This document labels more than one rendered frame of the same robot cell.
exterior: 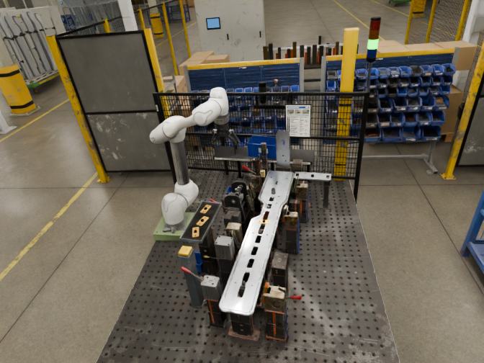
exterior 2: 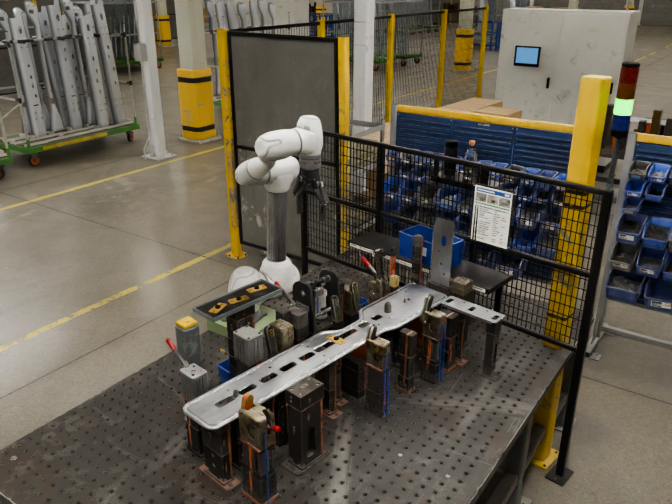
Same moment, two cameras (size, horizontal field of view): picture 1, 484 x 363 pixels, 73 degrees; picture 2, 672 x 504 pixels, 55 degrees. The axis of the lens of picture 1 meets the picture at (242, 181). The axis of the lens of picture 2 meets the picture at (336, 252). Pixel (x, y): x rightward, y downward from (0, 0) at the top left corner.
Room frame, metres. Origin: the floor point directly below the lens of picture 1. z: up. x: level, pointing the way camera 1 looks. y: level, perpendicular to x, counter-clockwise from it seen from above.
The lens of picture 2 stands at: (-0.42, -1.07, 2.38)
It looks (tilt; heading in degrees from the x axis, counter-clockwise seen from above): 23 degrees down; 24
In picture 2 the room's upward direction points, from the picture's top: straight up
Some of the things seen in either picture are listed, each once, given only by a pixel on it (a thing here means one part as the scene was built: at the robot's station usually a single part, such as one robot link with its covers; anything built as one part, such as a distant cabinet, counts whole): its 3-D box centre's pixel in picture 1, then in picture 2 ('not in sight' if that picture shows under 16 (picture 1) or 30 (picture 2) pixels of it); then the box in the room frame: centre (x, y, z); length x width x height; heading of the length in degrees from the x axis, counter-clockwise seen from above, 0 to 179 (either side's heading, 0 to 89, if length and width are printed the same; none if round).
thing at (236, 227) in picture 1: (236, 248); (282, 364); (1.60, 0.08, 0.89); 0.13 x 0.11 x 0.38; 71
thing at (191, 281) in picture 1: (192, 279); (191, 373); (1.35, 0.36, 0.92); 0.08 x 0.08 x 0.44; 71
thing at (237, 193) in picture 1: (239, 215); (317, 326); (1.87, 0.04, 0.94); 0.18 x 0.13 x 0.49; 161
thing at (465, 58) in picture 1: (408, 91); not in sight; (4.75, -2.65, 0.67); 1.20 x 0.80 x 1.35; 82
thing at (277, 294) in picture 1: (276, 312); (259, 454); (1.09, -0.11, 0.88); 0.15 x 0.11 x 0.36; 71
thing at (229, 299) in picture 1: (264, 224); (334, 343); (1.68, -0.12, 1.00); 1.38 x 0.22 x 0.02; 161
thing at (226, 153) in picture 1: (263, 154); (424, 259); (2.62, -0.22, 1.01); 0.90 x 0.22 x 0.03; 71
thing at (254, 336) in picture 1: (241, 317); (216, 444); (1.11, 0.08, 0.84); 0.18 x 0.06 x 0.29; 71
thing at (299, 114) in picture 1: (297, 120); (491, 216); (2.64, -0.54, 1.30); 0.23 x 0.02 x 0.31; 71
